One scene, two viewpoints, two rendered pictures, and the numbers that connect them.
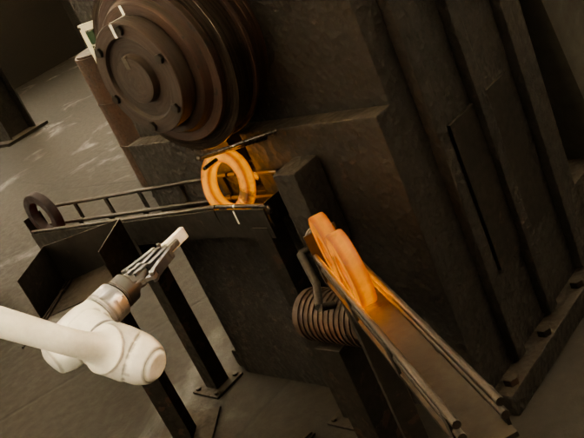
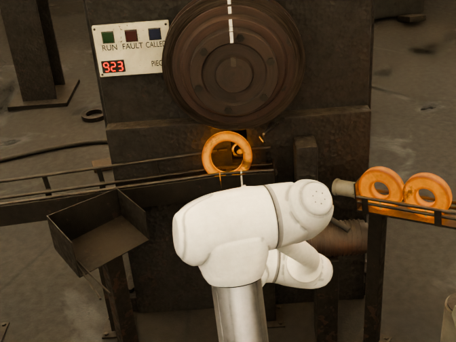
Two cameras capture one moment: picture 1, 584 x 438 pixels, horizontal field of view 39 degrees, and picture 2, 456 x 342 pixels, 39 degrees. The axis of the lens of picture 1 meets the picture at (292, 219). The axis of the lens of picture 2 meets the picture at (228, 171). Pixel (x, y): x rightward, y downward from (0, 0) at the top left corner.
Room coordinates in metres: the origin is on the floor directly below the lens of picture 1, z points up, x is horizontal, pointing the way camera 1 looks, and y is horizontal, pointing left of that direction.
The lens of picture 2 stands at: (0.74, 1.65, 1.84)
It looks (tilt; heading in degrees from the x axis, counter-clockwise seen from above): 29 degrees down; 311
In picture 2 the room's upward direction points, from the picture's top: 5 degrees counter-clockwise
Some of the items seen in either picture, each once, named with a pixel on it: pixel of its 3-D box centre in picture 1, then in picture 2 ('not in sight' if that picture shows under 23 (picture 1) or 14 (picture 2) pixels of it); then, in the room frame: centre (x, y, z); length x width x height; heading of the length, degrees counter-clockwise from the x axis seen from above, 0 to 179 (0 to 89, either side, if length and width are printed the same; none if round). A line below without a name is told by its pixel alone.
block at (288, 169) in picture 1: (314, 206); (305, 169); (1.86, -0.06, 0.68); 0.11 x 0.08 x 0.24; 130
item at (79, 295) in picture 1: (128, 348); (112, 298); (2.25, 0.61, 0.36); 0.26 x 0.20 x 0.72; 75
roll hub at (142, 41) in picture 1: (142, 76); (233, 72); (1.97, 0.18, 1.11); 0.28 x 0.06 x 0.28; 40
